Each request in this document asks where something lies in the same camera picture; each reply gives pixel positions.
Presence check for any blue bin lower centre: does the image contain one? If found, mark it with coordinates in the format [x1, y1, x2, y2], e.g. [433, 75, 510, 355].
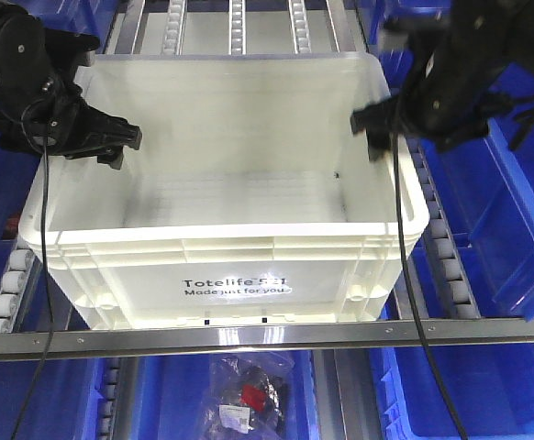
[127, 351, 320, 439]

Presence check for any rear roller track left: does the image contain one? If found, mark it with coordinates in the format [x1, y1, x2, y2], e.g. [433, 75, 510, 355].
[161, 0, 187, 56]

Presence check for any blue bin right shelf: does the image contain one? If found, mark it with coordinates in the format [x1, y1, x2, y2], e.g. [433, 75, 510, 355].
[418, 59, 534, 323]

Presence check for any right white roller track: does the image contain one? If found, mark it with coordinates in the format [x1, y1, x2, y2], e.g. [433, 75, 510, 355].
[406, 139, 482, 320]

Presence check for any blue bin lower left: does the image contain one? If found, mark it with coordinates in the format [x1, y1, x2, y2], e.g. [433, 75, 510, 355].
[0, 358, 105, 439]

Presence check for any white plastic tote bin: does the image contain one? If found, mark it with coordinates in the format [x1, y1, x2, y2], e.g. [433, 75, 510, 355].
[19, 52, 429, 330]

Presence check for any rear roller track middle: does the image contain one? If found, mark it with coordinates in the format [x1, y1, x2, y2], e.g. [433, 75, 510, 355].
[228, 0, 247, 56]

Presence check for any blue bin upper left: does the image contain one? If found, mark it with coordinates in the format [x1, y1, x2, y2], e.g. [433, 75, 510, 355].
[14, 0, 120, 53]

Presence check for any rear roller track right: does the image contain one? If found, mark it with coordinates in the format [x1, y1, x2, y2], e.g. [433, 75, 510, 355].
[287, 0, 312, 54]

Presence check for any white roller track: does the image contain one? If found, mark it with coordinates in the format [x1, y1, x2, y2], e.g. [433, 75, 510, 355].
[406, 139, 482, 320]
[0, 246, 35, 334]

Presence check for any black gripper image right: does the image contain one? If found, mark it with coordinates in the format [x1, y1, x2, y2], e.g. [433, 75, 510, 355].
[350, 77, 489, 161]

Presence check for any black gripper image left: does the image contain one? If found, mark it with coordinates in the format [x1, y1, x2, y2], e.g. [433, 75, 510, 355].
[0, 86, 142, 170]

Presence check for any blue bin lower right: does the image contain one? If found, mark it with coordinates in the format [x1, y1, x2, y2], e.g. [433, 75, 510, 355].
[369, 344, 534, 439]

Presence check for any clear bag of parts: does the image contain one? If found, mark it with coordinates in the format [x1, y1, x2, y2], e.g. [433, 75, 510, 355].
[197, 352, 295, 439]

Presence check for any left white roller track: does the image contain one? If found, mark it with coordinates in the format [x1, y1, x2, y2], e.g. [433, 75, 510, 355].
[0, 246, 35, 334]

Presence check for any blue bin upper right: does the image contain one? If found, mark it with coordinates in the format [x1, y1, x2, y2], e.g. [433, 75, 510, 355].
[354, 1, 451, 90]

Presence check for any black cable image right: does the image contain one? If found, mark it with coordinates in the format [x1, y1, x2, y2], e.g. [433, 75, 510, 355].
[389, 112, 469, 440]

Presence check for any black cable image left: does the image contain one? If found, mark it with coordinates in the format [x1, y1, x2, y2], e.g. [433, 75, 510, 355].
[9, 103, 55, 439]

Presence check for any steel front shelf rail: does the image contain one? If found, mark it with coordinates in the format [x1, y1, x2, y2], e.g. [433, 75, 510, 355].
[0, 318, 534, 361]

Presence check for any blue bin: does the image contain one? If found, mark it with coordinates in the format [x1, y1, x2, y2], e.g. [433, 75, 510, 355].
[127, 351, 320, 439]
[369, 344, 534, 439]
[0, 358, 105, 439]
[354, 1, 451, 90]
[14, 0, 120, 53]

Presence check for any black cable image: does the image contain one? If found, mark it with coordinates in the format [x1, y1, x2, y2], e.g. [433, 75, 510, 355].
[9, 103, 55, 439]
[389, 112, 469, 440]

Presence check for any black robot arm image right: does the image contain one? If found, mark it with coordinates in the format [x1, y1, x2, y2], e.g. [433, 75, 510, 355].
[350, 1, 534, 161]

